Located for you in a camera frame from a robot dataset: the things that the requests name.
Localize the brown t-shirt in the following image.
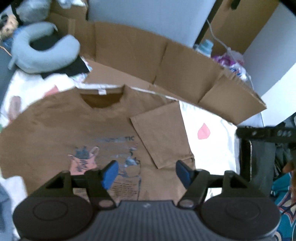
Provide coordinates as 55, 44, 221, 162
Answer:
1, 86, 194, 201

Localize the person's right hand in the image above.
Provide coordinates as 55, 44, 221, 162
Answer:
282, 160, 296, 187

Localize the black folded garment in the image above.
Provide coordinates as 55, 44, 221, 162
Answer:
239, 140, 292, 196

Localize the cream bear print blanket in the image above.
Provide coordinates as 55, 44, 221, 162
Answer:
0, 69, 239, 200

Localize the teal patterned garment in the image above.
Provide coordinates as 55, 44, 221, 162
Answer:
271, 171, 295, 240

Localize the purple white refill pouch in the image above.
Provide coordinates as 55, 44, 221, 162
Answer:
212, 50, 251, 81

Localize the pastel patterned cloth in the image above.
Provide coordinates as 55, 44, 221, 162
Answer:
69, 58, 93, 84

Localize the light blue garment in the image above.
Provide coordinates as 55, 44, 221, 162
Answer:
0, 185, 14, 241

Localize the blue cap detergent bottle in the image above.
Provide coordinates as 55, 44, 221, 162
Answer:
193, 39, 214, 58

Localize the large cardboard box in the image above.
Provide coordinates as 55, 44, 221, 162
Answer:
48, 13, 266, 125

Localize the dark grey pillow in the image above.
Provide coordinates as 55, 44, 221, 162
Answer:
0, 48, 16, 105

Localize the blue-grey neck pillow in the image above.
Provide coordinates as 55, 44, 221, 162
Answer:
8, 22, 80, 74

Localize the small plush bear toy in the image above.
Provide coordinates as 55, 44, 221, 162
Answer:
0, 14, 19, 41

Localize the clear plastic bag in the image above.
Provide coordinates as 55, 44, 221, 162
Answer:
16, 0, 52, 24

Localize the white cable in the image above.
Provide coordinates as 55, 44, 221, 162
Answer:
206, 19, 255, 91

